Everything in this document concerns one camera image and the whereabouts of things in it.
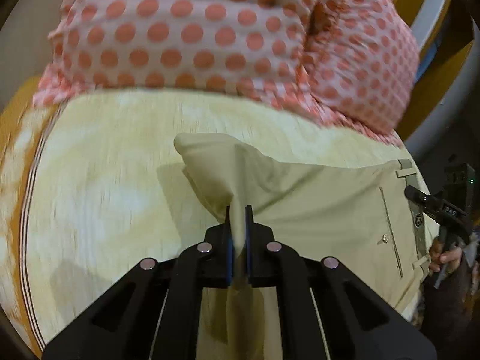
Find cream patterned bedspread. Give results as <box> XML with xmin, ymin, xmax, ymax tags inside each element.
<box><xmin>1</xmin><ymin>77</ymin><xmax>409</xmax><ymax>355</ymax></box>

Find person's right hand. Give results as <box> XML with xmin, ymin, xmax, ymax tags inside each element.
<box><xmin>429</xmin><ymin>237</ymin><xmax>463</xmax><ymax>273</ymax></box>

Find pink polka dot pillow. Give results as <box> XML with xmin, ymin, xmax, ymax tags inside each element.
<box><xmin>32</xmin><ymin>0</ymin><xmax>318</xmax><ymax>107</ymax></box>
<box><xmin>304</xmin><ymin>0</ymin><xmax>419</xmax><ymax>146</ymax></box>

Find beige khaki pants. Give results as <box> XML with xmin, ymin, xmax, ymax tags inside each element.
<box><xmin>172</xmin><ymin>132</ymin><xmax>442</xmax><ymax>360</ymax></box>

